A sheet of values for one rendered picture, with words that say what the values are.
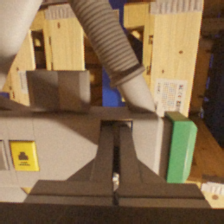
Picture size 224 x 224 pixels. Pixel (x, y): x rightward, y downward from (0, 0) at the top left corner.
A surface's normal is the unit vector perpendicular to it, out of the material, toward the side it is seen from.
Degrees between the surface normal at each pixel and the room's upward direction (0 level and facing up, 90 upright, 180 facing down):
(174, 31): 90
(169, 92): 90
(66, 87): 91
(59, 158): 74
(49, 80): 57
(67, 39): 90
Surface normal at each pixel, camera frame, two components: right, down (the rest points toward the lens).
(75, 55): -0.30, 0.26
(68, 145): -0.03, 0.28
